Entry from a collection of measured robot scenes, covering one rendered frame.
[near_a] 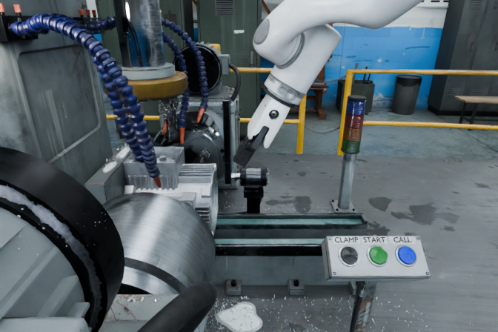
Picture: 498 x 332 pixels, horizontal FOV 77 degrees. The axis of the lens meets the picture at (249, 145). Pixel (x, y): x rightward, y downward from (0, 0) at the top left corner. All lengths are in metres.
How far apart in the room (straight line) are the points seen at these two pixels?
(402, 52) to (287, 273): 5.39
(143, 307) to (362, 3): 0.51
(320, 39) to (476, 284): 0.77
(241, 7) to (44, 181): 3.55
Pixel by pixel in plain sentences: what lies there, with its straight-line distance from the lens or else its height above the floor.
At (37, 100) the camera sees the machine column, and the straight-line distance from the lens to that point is 0.75.
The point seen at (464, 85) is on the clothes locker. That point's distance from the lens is 6.01.
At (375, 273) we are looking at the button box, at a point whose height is 1.05.
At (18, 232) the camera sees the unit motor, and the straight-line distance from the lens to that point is 0.23.
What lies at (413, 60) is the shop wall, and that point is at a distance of 6.10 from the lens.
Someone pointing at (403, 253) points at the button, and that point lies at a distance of 0.63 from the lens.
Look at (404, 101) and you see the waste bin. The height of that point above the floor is 0.22.
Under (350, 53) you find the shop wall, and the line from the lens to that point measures 5.77.
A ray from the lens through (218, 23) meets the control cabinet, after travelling 3.76.
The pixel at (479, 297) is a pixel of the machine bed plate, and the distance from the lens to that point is 1.05.
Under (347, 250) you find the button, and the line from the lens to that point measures 0.60.
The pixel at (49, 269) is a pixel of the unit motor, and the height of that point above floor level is 1.31.
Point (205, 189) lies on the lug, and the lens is 0.74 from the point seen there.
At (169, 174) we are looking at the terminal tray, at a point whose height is 1.12.
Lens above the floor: 1.45
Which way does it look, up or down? 22 degrees down
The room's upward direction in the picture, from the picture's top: straight up
